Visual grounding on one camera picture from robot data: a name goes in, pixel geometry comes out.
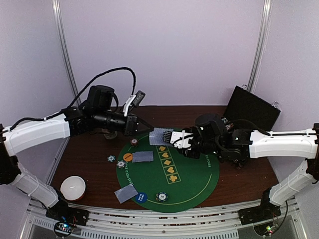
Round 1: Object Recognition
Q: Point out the card pulled from deck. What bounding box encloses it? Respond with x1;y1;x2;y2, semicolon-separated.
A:
149;127;167;146

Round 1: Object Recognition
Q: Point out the poker chip stack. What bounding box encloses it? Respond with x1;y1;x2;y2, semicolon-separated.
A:
156;192;168;202
130;138;139;147

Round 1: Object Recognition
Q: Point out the teal chip off mat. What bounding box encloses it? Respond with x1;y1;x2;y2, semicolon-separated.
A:
107;155;116;162

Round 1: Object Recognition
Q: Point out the poker chip stack front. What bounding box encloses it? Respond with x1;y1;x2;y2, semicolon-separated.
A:
156;192;168;202

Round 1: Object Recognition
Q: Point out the playing card deck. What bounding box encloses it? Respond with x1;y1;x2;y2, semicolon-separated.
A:
159;128;174;145

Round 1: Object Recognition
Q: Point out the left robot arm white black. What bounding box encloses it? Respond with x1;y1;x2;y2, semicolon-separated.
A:
0;107;153;221

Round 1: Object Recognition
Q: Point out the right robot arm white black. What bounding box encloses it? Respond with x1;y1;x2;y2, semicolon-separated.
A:
163;120;319;220

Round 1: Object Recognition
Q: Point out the decorated ceramic mug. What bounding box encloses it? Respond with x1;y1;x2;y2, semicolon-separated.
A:
103;131;118;140

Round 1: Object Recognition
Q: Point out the orange big blind button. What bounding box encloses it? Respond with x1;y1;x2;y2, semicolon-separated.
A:
123;153;133;162

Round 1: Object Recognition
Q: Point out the round green poker mat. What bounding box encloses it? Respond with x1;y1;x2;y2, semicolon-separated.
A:
116;134;220;213

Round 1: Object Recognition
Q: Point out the black poker chip case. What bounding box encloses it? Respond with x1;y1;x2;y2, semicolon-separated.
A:
223;85;282;170

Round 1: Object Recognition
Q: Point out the blue small blind button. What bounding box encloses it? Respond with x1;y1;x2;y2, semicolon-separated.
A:
135;192;148;204

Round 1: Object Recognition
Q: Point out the white bowl red outside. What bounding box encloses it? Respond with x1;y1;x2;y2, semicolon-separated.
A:
60;175;86;201

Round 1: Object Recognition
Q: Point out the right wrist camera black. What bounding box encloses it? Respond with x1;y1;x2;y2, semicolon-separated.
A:
195;113;227;141

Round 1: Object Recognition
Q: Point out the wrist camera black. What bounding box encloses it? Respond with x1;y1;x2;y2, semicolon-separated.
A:
195;113;227;141
87;85;119;110

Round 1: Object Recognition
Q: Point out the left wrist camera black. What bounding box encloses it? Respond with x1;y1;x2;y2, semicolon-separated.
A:
87;85;119;110

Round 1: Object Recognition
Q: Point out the aluminium rail frame front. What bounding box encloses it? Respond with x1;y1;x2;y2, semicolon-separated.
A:
26;195;300;239

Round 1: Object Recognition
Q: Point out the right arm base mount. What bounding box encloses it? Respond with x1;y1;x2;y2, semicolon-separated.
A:
238;205;281;225

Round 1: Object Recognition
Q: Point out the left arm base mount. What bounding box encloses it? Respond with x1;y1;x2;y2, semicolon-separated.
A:
45;201;89;226

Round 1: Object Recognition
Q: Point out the left black cable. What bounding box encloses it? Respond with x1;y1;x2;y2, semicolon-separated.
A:
9;66;137;130

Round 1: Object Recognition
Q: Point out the right aluminium post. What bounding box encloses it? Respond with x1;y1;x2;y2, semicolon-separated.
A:
247;0;272;93

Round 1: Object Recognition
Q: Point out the aluminium post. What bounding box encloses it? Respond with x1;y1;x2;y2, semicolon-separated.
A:
247;0;272;93
52;0;78;96

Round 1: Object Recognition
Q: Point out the left aluminium post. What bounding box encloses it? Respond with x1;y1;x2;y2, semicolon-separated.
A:
52;0;78;96

